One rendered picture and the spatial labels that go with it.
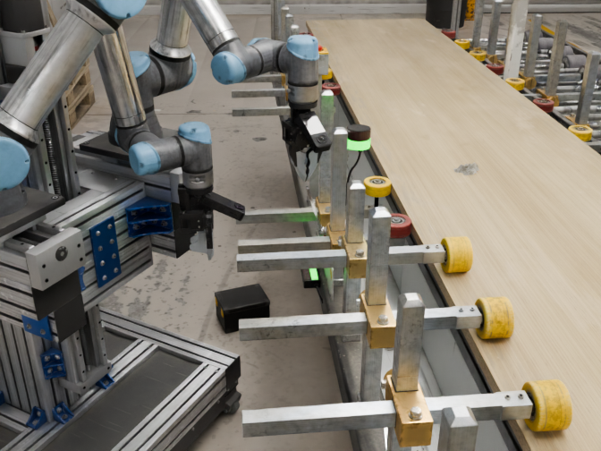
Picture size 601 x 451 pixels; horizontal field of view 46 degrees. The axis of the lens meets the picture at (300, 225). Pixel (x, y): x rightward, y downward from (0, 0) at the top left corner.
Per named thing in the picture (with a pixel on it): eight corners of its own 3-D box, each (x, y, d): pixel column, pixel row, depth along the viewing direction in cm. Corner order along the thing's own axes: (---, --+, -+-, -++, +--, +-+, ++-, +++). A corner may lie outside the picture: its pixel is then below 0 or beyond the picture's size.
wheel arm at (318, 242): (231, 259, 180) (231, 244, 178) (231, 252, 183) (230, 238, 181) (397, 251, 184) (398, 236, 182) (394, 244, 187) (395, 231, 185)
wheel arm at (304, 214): (236, 227, 204) (235, 214, 202) (236, 222, 207) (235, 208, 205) (383, 220, 208) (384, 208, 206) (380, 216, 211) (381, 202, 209)
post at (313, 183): (308, 206, 236) (308, 74, 216) (307, 199, 241) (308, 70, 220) (321, 206, 237) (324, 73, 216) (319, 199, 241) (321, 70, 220)
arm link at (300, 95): (324, 85, 170) (293, 89, 167) (323, 103, 172) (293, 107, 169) (309, 77, 176) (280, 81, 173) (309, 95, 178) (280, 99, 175)
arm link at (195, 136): (169, 123, 165) (201, 117, 170) (173, 166, 171) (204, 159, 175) (183, 133, 160) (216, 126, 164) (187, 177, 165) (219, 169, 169)
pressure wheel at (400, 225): (382, 265, 183) (384, 225, 178) (376, 250, 190) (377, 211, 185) (411, 263, 184) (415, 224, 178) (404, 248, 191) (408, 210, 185)
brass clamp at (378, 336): (367, 349, 131) (368, 327, 129) (354, 309, 143) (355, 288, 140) (399, 347, 131) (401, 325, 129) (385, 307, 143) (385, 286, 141)
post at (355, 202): (342, 363, 173) (349, 185, 151) (341, 354, 176) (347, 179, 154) (357, 362, 173) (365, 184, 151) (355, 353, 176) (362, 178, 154)
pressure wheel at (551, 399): (537, 385, 111) (518, 378, 118) (541, 437, 110) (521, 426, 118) (574, 382, 111) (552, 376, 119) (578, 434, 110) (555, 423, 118)
